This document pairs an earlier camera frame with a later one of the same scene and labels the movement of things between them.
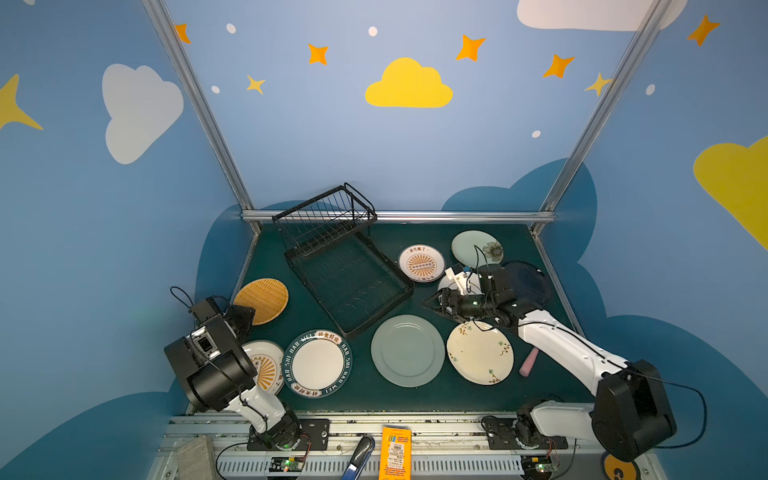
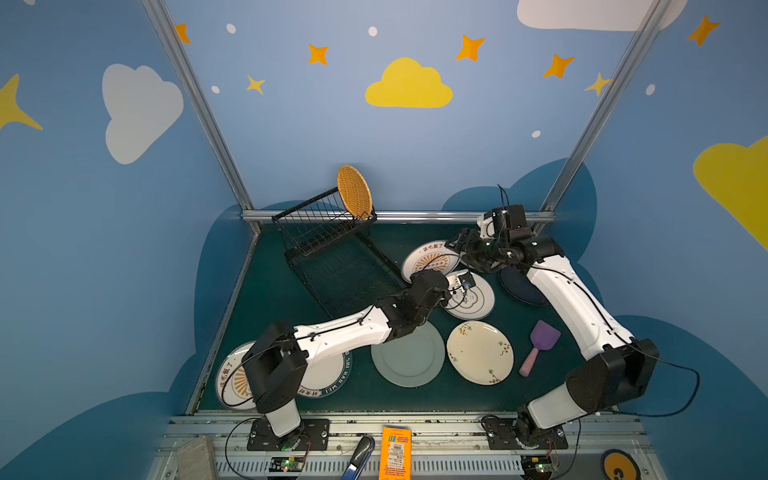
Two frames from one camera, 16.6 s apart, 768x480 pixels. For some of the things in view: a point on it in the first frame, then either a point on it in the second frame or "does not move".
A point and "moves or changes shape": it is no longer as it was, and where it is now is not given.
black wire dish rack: [329, 249] does not move
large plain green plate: [408, 350] does not move
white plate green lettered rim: [318, 363] does not move
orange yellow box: [396, 454] does not move
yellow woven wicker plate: [268, 297] → [355, 192]
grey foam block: [196, 460] does not move
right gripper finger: [446, 300] → [474, 260]
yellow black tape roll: [614, 468] does not move
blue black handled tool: [358, 463] does not move
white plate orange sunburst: [422, 263] moves or changes shape
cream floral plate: [483, 357] does not move
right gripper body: [447, 300] → [466, 247]
